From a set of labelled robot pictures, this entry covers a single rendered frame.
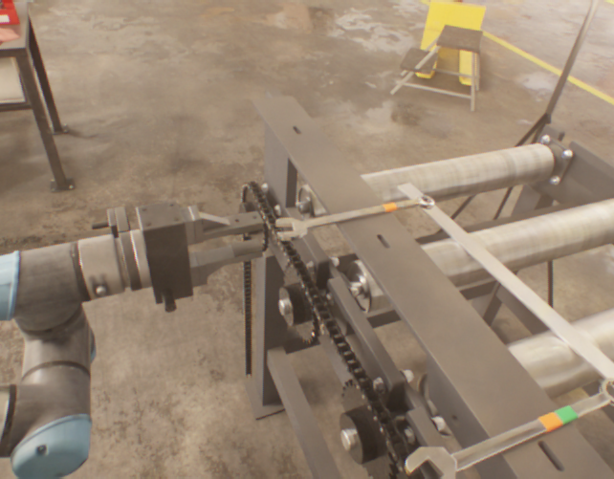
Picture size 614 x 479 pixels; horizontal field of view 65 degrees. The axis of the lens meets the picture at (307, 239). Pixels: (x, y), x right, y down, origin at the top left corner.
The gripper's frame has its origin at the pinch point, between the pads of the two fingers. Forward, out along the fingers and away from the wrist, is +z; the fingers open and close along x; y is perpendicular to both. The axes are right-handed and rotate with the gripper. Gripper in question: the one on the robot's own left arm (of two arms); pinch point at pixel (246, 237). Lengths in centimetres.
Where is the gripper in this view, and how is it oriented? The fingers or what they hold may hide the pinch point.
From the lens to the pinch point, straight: 66.4
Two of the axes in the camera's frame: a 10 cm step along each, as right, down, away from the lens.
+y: 3.8, 6.3, -6.8
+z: 9.2, -2.0, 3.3
